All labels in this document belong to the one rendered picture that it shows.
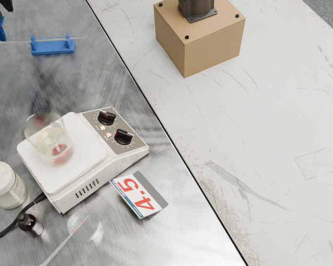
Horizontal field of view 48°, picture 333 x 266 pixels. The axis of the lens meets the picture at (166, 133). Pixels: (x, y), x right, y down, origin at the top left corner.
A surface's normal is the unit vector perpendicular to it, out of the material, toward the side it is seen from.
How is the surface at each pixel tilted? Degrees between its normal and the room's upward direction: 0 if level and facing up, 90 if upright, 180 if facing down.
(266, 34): 0
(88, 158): 0
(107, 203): 0
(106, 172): 90
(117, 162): 90
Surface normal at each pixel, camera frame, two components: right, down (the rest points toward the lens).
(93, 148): -0.04, -0.52
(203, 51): 0.46, 0.75
